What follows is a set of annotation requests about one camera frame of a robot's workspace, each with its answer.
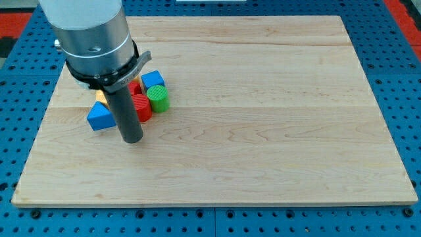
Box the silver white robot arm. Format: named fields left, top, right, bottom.
left=39, top=0, right=138, bottom=90

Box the large wooden board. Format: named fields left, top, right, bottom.
left=12, top=16, right=418, bottom=208

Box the green cylinder block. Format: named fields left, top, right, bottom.
left=147, top=85, right=170, bottom=113

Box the blue cube block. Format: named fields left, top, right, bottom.
left=141, top=70, right=165, bottom=91

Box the red cylinder block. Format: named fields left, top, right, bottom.
left=132, top=94, right=152, bottom=122

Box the red block behind rod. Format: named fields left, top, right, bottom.
left=128, top=81, right=142, bottom=96

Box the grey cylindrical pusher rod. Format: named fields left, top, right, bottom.
left=105, top=86, right=143, bottom=144

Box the blue triangle block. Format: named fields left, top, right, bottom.
left=86, top=101, right=116, bottom=131

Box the yellow block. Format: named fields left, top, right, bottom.
left=95, top=90, right=109, bottom=108

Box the black clamp ring with lever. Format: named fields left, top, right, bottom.
left=65, top=39, right=153, bottom=94

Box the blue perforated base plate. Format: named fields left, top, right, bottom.
left=1, top=0, right=420, bottom=236

